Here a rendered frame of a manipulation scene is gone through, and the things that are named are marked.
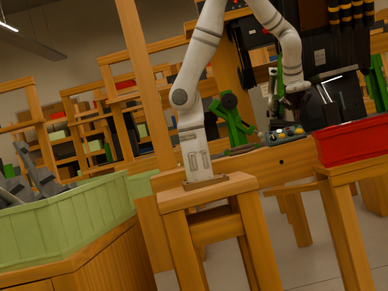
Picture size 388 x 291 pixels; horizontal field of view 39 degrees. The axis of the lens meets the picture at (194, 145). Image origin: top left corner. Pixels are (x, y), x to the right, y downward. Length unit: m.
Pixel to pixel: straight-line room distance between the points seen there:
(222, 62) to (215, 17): 0.95
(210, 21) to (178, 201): 0.58
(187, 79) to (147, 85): 0.95
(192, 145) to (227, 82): 0.97
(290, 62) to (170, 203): 0.67
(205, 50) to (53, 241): 0.76
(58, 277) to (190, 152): 0.60
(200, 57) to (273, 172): 0.60
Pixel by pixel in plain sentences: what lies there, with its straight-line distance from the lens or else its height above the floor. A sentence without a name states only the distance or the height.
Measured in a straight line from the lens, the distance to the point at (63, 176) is 12.27.
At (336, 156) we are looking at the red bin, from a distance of 1.93.
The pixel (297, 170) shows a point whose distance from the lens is 2.19.
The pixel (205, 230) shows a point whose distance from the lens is 1.77.
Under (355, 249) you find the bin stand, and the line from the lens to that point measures 1.95.
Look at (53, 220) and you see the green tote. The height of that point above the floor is 0.90.
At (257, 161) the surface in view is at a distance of 2.16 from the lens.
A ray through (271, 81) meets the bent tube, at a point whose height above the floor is 1.16.
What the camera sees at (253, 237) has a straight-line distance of 1.77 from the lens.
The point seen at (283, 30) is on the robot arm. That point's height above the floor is 1.30.
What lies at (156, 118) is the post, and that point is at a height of 1.14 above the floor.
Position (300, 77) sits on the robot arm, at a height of 1.13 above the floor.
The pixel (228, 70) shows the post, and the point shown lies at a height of 1.28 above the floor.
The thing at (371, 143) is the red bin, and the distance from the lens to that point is 1.95.
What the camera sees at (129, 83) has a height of 2.08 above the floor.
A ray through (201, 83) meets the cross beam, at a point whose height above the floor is 1.26.
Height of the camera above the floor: 1.04
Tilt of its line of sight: 2 degrees down
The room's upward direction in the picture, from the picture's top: 15 degrees counter-clockwise
